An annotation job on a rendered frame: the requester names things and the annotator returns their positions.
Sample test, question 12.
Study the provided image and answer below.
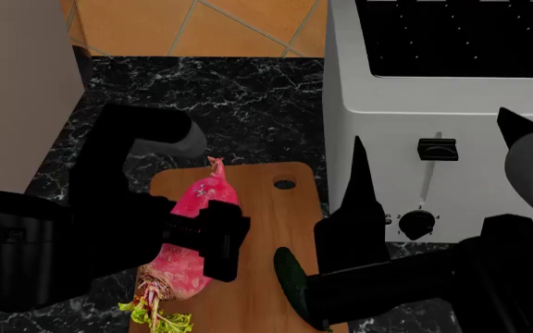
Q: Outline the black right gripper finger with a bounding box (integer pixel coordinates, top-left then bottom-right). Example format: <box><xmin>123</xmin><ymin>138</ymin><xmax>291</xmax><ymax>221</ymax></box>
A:
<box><xmin>342</xmin><ymin>136</ymin><xmax>386</xmax><ymax>217</ymax></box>

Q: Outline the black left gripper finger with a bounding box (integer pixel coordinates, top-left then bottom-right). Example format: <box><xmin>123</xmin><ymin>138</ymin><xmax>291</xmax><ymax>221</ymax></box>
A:
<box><xmin>202</xmin><ymin>200</ymin><xmax>252</xmax><ymax>283</ymax></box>

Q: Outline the pink radish with green leaves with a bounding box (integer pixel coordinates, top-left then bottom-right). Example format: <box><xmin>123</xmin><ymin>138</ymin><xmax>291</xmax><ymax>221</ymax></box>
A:
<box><xmin>117</xmin><ymin>155</ymin><xmax>240</xmax><ymax>333</ymax></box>

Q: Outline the wooden cutting board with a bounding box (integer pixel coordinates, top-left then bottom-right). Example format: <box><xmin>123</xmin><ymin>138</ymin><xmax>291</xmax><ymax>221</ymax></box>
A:
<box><xmin>128</xmin><ymin>161</ymin><xmax>349</xmax><ymax>333</ymax></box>

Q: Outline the black toaster dial knob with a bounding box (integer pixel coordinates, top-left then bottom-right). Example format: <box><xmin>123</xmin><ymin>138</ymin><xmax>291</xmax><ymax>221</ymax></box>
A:
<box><xmin>400</xmin><ymin>209</ymin><xmax>436</xmax><ymax>241</ymax></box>

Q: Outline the dark green cucumber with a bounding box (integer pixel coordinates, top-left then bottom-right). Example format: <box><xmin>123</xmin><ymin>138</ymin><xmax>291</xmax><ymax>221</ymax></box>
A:
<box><xmin>272</xmin><ymin>246</ymin><xmax>333</xmax><ymax>333</ymax></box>

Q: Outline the white toaster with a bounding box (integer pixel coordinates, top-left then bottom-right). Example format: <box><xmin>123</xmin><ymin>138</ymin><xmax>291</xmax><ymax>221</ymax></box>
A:
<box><xmin>320</xmin><ymin>0</ymin><xmax>533</xmax><ymax>244</ymax></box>

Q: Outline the black toaster lever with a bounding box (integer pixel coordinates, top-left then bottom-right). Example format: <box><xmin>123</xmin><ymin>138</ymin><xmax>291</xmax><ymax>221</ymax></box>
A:
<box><xmin>416</xmin><ymin>137</ymin><xmax>460</xmax><ymax>162</ymax></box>

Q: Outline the grey cabinet side panel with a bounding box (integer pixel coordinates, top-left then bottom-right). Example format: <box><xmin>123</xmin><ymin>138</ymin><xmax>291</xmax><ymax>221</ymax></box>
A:
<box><xmin>0</xmin><ymin>0</ymin><xmax>86</xmax><ymax>195</ymax></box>

